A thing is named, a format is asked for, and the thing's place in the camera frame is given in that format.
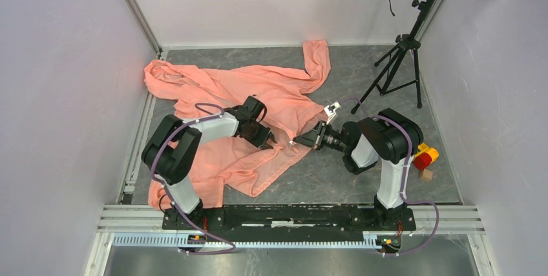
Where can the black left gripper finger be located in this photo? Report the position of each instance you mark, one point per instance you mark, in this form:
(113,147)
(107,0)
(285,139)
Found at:
(271,139)
(266,145)

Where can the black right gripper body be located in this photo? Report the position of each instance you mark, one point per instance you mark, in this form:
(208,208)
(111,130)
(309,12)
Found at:
(329,138)

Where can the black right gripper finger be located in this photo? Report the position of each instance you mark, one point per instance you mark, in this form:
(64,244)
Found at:
(319,129)
(308,139)

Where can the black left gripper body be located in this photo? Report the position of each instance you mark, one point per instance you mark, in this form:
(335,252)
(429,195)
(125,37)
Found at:
(257,134)

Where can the salmon pink zip jacket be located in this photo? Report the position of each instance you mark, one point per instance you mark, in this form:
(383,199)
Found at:
(233,161)

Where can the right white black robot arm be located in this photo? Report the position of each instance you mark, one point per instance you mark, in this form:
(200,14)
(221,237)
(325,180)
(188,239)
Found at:
(389,138)

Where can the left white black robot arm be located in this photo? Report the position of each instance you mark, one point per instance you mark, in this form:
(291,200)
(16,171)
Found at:
(171,150)

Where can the black tripod stand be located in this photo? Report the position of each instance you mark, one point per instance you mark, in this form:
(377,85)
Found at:
(404,44)

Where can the yellow red toy block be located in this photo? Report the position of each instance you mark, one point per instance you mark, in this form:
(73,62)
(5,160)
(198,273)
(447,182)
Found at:
(425,156)

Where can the small wooden cube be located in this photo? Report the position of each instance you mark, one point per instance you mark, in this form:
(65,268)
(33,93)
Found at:
(426,175)

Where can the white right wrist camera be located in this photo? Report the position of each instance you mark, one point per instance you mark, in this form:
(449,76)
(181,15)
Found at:
(331,111)

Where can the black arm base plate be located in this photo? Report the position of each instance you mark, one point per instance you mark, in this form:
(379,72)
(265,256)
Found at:
(301,222)

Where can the slotted white cable duct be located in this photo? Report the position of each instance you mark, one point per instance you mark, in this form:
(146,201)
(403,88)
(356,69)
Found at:
(187,240)

